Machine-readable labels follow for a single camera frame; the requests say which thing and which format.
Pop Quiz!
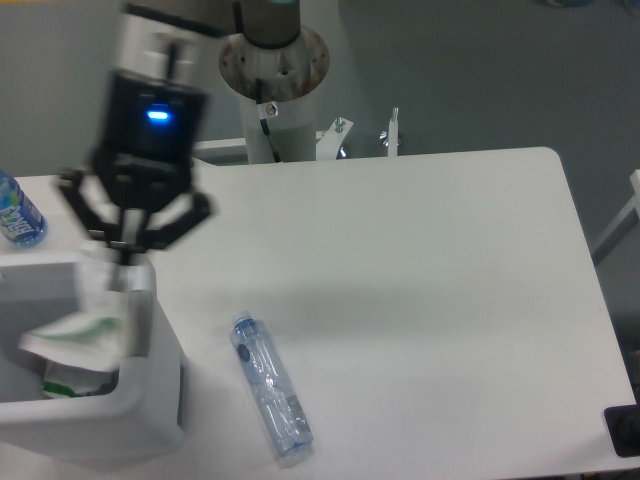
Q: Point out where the clear crushed plastic bottle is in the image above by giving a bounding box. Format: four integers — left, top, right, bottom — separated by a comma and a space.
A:
229, 311, 314, 468

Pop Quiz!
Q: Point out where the black cable on pedestal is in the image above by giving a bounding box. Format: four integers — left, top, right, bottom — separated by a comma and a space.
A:
253, 77, 284, 165

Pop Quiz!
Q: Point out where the black device at table edge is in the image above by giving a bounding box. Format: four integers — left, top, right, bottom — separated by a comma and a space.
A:
604, 404, 639, 458

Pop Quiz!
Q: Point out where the white and green paper carton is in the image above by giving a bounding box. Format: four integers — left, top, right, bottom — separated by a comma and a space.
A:
17, 242, 139, 374

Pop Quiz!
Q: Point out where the blue labelled water bottle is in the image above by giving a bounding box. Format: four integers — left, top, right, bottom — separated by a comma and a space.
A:
1, 171, 47, 248

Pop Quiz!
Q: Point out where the crumpled carton inside bin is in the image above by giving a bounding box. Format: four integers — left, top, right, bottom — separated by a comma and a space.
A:
41, 361, 119, 399

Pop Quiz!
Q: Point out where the white metal post with bolt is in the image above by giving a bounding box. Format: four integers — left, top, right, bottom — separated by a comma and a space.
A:
378, 107, 402, 157

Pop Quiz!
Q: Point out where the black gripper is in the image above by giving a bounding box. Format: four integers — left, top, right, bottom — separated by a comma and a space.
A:
56, 70, 213, 265

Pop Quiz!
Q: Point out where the white metal frame bracket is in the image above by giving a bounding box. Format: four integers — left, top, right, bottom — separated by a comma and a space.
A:
192, 138, 248, 166

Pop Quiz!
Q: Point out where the white plastic trash can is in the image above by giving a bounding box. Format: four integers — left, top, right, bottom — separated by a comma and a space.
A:
1, 251, 186, 460

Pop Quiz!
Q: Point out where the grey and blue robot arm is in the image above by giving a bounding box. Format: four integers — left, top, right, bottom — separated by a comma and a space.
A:
58, 1, 301, 265

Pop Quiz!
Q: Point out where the white frame leg right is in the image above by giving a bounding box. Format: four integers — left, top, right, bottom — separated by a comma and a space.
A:
591, 169, 639, 265

